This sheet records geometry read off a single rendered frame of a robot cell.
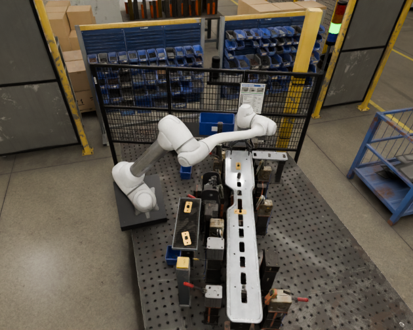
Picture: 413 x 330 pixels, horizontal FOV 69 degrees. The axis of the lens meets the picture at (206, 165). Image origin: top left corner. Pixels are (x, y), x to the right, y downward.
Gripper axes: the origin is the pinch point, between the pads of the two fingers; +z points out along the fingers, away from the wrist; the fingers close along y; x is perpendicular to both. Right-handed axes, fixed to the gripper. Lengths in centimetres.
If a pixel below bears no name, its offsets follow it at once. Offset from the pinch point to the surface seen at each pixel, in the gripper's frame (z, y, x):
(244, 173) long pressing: 13.4, 4.4, -8.0
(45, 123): 62, -223, 113
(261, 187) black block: 14.4, 16.5, -21.7
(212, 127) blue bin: 2.0, -22.6, 35.2
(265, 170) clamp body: 9.3, 20.5, -8.2
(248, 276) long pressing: 13, 3, -93
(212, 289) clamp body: 7, -17, -104
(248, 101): -14, 8, 54
